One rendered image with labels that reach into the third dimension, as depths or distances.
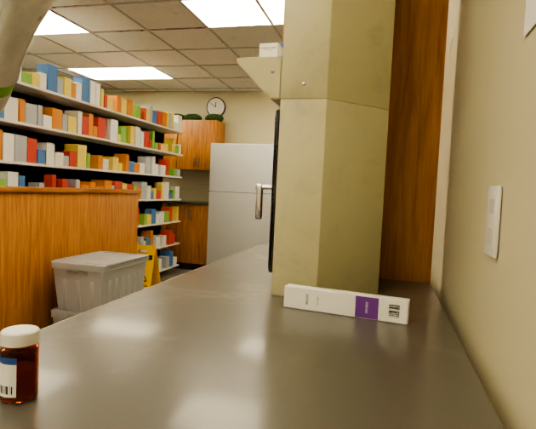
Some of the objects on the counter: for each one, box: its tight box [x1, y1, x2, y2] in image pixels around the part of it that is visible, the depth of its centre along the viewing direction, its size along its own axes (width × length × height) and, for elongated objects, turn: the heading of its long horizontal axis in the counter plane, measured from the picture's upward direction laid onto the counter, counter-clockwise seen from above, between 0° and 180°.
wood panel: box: [279, 0, 449, 283], centre depth 142 cm, size 49×3×140 cm
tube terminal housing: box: [271, 0, 396, 296], centre depth 123 cm, size 25×32×77 cm
